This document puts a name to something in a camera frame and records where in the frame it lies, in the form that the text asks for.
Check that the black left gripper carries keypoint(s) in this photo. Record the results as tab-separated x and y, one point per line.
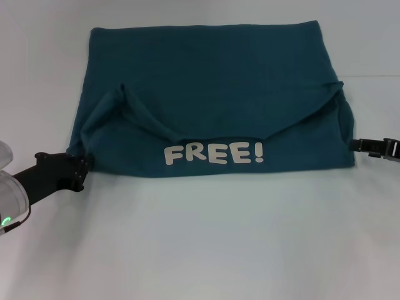
53	175

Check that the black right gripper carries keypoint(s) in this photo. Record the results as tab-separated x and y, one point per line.
393	150

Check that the blue t-shirt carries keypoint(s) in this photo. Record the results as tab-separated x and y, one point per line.
203	93

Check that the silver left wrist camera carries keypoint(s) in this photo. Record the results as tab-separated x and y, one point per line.
4	154

